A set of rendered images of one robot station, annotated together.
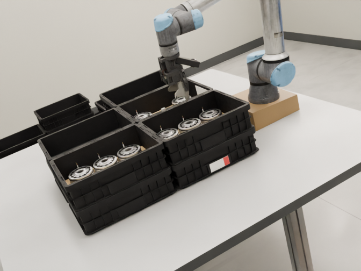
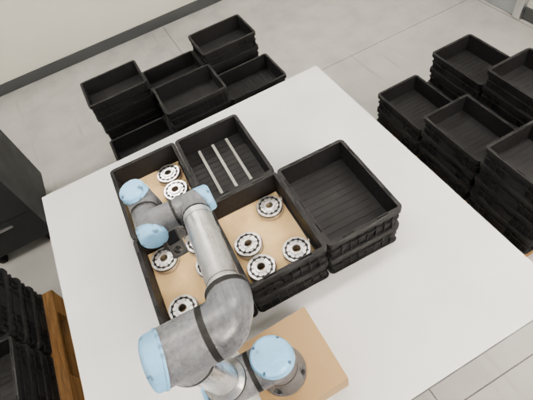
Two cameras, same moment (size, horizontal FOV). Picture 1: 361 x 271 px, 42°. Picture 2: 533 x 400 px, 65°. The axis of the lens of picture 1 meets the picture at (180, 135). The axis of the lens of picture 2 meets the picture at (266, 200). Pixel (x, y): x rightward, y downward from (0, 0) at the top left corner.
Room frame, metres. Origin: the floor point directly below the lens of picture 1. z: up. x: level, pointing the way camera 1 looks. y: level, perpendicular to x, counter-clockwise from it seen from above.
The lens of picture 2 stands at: (2.24, -0.80, 2.16)
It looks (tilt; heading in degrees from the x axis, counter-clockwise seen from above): 53 degrees down; 96
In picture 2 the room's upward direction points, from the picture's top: 16 degrees counter-clockwise
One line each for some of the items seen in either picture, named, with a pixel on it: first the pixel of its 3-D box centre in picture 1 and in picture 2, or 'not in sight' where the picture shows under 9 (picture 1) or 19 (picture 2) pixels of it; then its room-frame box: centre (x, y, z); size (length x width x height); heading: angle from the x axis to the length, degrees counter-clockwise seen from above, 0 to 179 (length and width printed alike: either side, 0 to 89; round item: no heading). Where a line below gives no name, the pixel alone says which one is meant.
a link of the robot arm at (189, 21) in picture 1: (186, 21); (155, 222); (1.87, -0.15, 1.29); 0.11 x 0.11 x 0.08; 18
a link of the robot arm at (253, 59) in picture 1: (260, 65); (272, 360); (2.09, -0.45, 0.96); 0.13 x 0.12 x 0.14; 18
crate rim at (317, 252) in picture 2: (164, 100); (263, 226); (2.11, 0.03, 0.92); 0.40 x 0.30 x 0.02; 110
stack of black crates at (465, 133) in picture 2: not in sight; (465, 148); (3.22, 0.69, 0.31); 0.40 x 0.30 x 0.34; 111
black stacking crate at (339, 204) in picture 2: (144, 97); (336, 198); (2.40, 0.13, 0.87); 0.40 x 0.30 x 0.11; 110
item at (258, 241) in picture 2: not in sight; (247, 244); (2.04, 0.00, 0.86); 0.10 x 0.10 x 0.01
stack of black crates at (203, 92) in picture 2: not in sight; (199, 114); (1.73, 1.35, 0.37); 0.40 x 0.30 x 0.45; 21
